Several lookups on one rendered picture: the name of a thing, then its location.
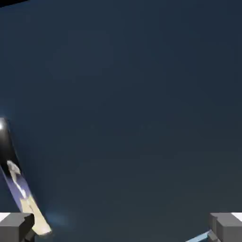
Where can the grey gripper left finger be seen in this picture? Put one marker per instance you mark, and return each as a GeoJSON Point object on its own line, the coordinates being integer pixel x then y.
{"type": "Point", "coordinates": [11, 228]}

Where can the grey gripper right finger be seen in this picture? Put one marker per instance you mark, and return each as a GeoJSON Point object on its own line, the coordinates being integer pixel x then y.
{"type": "Point", "coordinates": [228, 230]}

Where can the blue painted cabinet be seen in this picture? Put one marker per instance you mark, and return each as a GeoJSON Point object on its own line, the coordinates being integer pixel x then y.
{"type": "Point", "coordinates": [200, 237]}

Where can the dark blue cabinet door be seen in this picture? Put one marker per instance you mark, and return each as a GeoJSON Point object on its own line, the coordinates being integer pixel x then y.
{"type": "Point", "coordinates": [124, 105]}

